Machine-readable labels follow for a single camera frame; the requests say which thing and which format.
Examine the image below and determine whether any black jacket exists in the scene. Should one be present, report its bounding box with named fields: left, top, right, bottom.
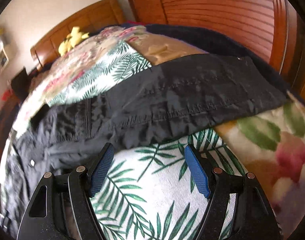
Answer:
left=5, top=54, right=289, bottom=236

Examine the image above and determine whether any palm leaf print bedsheet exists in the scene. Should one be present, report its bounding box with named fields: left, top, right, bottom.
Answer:
left=48, top=34, right=245, bottom=239

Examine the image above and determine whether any yellow plush toy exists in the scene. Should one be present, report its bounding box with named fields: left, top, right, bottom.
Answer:
left=58, top=27, right=89, bottom=56

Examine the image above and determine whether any dark navy blanket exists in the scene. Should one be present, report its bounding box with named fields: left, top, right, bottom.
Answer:
left=116, top=24, right=288, bottom=101

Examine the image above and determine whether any wooden louvered wardrobe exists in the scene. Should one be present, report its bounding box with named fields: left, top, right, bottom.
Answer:
left=129, top=0, right=305, bottom=101

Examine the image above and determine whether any wooden headboard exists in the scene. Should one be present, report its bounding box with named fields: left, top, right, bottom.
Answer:
left=30, top=0, right=127, bottom=72

